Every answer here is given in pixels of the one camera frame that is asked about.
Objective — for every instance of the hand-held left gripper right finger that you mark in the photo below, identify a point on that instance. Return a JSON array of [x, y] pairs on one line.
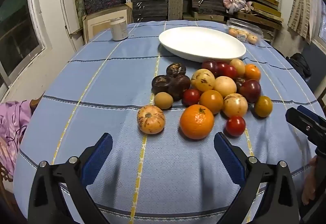
[[229, 158]]

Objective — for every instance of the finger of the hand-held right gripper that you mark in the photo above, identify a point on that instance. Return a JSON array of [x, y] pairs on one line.
[[304, 122]]

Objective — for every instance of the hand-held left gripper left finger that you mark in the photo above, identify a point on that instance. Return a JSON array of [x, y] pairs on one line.
[[99, 155]]

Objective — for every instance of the red tomato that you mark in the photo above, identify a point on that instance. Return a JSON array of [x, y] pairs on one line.
[[191, 96], [235, 125], [221, 65], [230, 71]]

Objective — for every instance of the yellow-green tomato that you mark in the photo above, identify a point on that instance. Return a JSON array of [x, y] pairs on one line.
[[263, 106]]

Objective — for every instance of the large orange mandarin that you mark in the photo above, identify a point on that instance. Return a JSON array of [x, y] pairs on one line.
[[196, 121]]

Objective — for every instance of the beige speckled fruit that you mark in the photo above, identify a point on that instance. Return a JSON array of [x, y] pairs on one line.
[[234, 105]]

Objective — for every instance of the orange tomato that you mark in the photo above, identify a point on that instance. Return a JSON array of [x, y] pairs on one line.
[[211, 101]]

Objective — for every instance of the dark red plum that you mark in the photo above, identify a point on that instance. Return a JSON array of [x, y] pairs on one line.
[[250, 90], [210, 66]]

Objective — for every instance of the ribbed orange-beige fruit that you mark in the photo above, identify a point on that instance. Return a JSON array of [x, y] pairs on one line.
[[151, 119]]

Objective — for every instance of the smooth beige round fruit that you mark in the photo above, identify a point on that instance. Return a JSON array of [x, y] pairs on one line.
[[225, 86]]

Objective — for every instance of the small orange mandarin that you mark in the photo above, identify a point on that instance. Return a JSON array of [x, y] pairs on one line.
[[252, 72]]

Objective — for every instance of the small dark fruit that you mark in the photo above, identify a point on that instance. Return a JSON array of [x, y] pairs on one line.
[[239, 82]]

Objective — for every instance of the yellow brown-spotted fruit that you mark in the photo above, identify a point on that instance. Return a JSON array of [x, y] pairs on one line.
[[203, 79]]

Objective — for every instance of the small tan round fruit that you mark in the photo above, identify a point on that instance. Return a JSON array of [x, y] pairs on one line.
[[163, 100]]

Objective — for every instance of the small beige fruit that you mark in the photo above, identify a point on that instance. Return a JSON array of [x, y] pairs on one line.
[[238, 65]]

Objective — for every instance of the dark brown wrinkled fruit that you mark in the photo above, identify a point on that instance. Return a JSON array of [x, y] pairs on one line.
[[160, 84], [179, 86], [176, 69]]

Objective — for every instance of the white oval plate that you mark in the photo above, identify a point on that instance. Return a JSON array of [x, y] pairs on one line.
[[201, 41]]

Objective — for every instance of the cluster of pale packaged fruits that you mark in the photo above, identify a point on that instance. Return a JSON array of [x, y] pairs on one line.
[[242, 34]]

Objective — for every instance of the person's right hand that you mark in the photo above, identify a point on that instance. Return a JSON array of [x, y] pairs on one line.
[[309, 184]]

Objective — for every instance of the black bag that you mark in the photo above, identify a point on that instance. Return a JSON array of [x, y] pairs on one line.
[[300, 63]]

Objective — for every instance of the blue checked tablecloth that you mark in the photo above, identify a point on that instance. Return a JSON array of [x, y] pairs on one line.
[[101, 86]]

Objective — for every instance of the purple cloth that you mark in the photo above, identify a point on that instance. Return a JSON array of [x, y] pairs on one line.
[[12, 122]]

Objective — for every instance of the clear plastic clamshell box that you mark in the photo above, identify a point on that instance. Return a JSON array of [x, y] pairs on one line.
[[244, 25]]

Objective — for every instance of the hanging woven mat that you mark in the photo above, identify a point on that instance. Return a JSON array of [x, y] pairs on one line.
[[300, 5]]

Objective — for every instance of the white jar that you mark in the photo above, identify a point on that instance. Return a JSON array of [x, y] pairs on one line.
[[119, 29]]

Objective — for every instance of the pink cloth bundle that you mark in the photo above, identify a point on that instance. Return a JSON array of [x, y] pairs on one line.
[[235, 2]]

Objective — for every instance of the white leaning board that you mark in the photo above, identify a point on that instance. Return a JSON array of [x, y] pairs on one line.
[[68, 10]]

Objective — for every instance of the stack of brown wooden boxes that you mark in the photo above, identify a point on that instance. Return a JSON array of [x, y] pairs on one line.
[[206, 5]]

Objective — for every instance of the white framed window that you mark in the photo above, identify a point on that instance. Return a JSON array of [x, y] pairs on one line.
[[17, 25]]

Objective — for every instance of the stack of dark grey boxes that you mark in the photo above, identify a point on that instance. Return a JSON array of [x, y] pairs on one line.
[[149, 2]]

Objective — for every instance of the grey perforated panel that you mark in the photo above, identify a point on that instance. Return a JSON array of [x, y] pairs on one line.
[[175, 5]]

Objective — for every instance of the cardboard picture frame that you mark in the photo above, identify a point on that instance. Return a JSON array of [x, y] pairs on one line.
[[107, 23]]

